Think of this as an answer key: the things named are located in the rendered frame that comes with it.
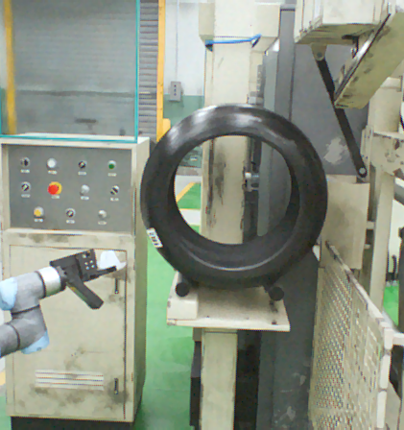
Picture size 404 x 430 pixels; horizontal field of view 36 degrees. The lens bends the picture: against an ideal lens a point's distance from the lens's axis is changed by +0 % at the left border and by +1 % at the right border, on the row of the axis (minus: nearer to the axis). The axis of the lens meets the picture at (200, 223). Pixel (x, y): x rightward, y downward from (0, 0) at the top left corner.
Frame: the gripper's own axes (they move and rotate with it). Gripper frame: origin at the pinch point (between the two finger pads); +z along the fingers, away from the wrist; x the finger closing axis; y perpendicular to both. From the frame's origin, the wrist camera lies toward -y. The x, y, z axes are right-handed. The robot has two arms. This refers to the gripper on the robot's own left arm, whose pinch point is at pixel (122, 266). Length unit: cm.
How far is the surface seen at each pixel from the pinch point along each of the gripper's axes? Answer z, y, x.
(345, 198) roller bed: 78, 0, -17
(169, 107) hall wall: 543, 200, 712
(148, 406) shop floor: 49, -73, 110
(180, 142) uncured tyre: 20.8, 28.9, -14.9
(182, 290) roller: 16.2, -12.3, -1.2
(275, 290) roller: 37.0, -19.8, -17.6
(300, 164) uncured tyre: 45, 13, -33
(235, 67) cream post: 59, 51, -4
